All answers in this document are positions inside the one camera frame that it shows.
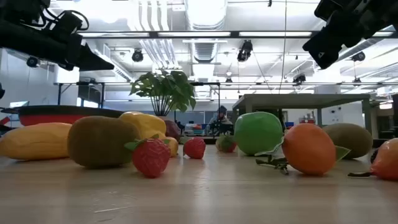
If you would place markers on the red colander black rim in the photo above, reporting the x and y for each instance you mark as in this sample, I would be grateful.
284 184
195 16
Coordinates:
46 119

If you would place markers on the silver ceiling air duct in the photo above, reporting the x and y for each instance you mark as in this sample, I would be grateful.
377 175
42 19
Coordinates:
205 15

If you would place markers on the small yellow orange apricot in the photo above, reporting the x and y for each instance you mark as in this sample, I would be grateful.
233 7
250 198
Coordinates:
218 144

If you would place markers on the green apple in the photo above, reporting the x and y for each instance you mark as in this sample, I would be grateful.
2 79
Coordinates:
258 133

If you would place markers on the green plant white pot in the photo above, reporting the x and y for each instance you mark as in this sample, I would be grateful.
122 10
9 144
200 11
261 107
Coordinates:
164 90

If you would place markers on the small orange peach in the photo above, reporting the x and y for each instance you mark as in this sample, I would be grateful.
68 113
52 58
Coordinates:
173 146

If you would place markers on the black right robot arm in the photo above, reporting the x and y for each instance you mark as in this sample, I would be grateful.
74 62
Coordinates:
382 15

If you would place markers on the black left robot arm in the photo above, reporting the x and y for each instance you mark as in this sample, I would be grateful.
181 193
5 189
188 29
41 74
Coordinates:
18 37

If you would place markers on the grey table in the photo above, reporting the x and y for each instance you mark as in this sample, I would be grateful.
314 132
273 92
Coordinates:
298 100

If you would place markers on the black ceiling spotlight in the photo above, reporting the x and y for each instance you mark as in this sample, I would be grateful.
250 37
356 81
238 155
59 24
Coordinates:
299 78
358 56
137 55
32 61
245 50

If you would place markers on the yellow orange mango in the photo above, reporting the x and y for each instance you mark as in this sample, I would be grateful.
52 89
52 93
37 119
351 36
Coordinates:
34 141

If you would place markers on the small blackberry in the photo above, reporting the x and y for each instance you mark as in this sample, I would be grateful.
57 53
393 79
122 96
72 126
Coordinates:
374 155

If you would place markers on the black metal frame stand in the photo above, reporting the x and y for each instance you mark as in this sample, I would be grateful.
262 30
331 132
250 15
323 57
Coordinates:
59 96

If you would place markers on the black overhead frame bar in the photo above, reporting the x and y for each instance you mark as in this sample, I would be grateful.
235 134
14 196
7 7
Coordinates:
234 34

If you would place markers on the orange tangerine with stem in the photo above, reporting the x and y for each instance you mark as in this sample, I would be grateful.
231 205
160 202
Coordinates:
387 160

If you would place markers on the dark red bell pepper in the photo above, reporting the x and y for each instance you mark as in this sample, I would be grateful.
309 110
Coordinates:
173 129

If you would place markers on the yellow bell pepper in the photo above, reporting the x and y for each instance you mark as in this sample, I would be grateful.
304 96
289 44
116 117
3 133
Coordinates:
146 123

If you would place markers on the person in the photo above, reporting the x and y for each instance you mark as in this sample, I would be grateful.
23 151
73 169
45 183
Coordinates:
221 117

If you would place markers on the red strawberry green leaves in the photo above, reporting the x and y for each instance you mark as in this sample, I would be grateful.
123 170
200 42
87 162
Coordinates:
229 145
195 148
150 158

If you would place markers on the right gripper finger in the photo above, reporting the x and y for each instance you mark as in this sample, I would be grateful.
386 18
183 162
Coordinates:
323 49

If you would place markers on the orange tangerine with leaves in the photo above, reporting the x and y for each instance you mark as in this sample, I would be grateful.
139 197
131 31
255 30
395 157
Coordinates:
308 149

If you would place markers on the brown fuzzy kiwi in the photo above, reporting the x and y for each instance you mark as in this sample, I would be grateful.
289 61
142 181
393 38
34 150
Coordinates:
99 141
351 138

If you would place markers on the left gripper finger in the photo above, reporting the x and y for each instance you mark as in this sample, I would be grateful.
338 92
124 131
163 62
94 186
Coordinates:
93 62

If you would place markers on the black aluminium frame rail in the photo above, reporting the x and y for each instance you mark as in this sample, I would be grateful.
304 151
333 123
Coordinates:
211 141

